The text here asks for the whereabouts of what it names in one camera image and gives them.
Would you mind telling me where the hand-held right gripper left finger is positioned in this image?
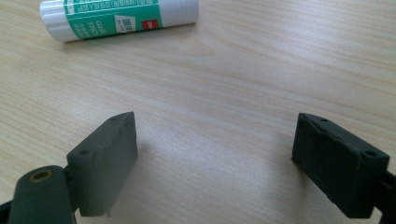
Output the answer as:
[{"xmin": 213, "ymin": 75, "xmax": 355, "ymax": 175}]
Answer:
[{"xmin": 65, "ymin": 111, "xmax": 139, "ymax": 218}]

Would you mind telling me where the green and white glue stick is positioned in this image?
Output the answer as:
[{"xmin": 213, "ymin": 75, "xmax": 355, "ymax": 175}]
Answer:
[{"xmin": 38, "ymin": 0, "xmax": 200, "ymax": 43}]

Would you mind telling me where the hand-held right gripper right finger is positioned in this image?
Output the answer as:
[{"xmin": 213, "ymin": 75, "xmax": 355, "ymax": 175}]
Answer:
[{"xmin": 291, "ymin": 112, "xmax": 390, "ymax": 219}]

